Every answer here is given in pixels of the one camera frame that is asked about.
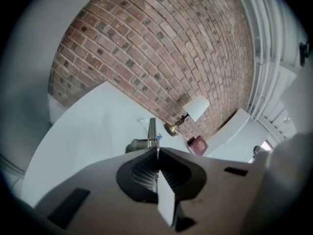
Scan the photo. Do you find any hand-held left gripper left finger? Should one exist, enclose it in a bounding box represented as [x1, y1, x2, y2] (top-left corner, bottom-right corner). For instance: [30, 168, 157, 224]
[34, 146, 175, 235]

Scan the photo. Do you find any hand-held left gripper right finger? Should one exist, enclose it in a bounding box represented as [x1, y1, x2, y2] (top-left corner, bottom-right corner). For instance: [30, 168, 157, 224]
[158, 147, 269, 235]

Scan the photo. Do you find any metal object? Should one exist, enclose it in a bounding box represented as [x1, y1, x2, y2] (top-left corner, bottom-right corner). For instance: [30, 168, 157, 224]
[147, 117, 176, 228]

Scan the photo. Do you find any olive grey rounded object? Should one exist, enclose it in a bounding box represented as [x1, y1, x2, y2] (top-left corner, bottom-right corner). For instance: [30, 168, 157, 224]
[125, 138, 150, 154]

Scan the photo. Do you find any red hardcover book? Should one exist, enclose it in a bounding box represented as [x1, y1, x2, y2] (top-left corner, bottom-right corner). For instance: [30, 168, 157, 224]
[187, 135, 210, 157]

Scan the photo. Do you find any white cabinet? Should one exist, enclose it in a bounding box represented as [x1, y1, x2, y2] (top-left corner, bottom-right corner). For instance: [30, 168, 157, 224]
[206, 108, 268, 163]

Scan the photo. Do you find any white shade brass table lamp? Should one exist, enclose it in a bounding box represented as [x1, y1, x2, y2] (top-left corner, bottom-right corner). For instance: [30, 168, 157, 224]
[164, 95, 210, 137]

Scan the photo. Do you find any white window frame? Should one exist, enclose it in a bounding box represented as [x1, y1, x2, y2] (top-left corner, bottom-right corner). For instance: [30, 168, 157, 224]
[232, 0, 309, 138]

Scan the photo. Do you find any black wall fixture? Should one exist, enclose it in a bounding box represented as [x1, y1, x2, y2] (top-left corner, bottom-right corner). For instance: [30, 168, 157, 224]
[299, 42, 310, 67]

